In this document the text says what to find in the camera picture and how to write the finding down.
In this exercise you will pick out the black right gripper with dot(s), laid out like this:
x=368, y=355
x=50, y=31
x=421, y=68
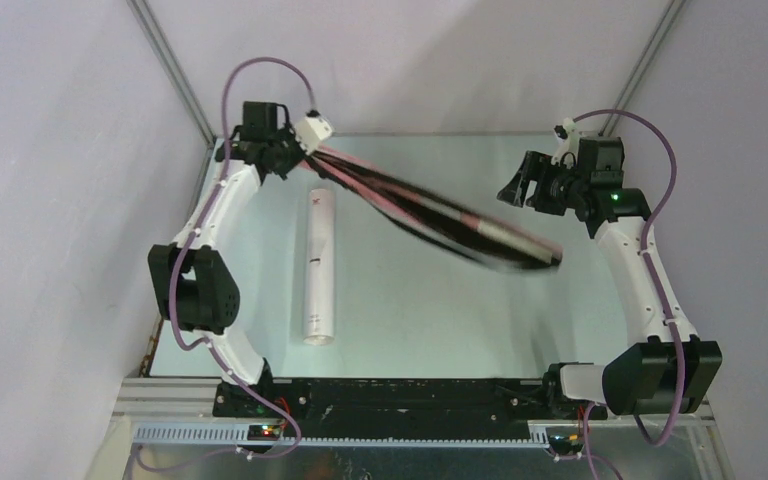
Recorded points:
x=534, y=165

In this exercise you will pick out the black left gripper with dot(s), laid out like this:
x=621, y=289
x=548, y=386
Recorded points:
x=300, y=154

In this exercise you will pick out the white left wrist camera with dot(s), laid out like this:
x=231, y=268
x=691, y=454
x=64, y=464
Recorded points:
x=312, y=131

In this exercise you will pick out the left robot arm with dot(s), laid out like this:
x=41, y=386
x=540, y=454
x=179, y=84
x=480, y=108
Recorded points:
x=195, y=289

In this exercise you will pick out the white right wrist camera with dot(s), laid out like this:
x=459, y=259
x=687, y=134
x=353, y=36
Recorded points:
x=568, y=138

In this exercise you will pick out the white shuttlecock tube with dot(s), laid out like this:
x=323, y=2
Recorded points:
x=319, y=319

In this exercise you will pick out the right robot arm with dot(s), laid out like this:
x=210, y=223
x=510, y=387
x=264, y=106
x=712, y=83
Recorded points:
x=666, y=366

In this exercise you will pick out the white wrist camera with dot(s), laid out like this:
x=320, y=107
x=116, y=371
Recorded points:
x=568, y=138
x=312, y=131

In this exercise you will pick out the pink sport racket bag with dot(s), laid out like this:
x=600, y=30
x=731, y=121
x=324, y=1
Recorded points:
x=437, y=220

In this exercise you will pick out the aluminium front frame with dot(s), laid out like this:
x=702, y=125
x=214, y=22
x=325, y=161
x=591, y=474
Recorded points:
x=211, y=411

